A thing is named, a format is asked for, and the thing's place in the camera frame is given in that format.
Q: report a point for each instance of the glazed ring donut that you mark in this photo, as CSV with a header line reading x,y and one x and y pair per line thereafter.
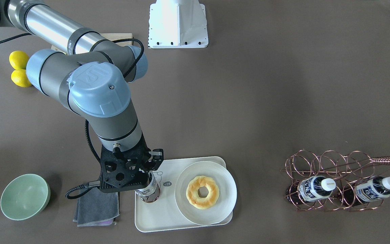
x,y
194,198

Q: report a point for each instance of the grey folded cloth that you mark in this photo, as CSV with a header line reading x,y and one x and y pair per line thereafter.
x,y
96,208

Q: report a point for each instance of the lower whole yellow lemon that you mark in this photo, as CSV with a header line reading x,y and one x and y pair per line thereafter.
x,y
20,78

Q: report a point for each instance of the upper whole yellow lemon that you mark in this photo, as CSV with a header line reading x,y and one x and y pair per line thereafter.
x,y
18,59

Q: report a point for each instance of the whole yellow lemon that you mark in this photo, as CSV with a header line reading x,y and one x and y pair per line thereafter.
x,y
20,78
18,59

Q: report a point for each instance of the white round plate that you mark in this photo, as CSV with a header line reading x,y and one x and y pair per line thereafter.
x,y
225,203

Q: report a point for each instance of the cream tray with bunny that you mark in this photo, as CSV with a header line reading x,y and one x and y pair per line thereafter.
x,y
163,214

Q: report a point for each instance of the tea bottle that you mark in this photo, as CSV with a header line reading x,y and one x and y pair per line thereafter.
x,y
150,193
311,189
376,188

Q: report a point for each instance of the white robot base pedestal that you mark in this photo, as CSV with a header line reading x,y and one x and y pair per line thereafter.
x,y
177,24

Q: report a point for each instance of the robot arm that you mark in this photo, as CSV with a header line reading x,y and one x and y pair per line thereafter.
x,y
89,76

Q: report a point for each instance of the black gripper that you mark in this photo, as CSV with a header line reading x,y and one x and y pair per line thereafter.
x,y
155,158

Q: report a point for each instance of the mint green bowl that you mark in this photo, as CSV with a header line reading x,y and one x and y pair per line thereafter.
x,y
24,197

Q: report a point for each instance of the bamboo cutting board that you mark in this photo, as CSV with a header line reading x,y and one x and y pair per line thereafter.
x,y
111,37

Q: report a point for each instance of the copper wire bottle rack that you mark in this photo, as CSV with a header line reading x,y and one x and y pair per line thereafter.
x,y
347,171

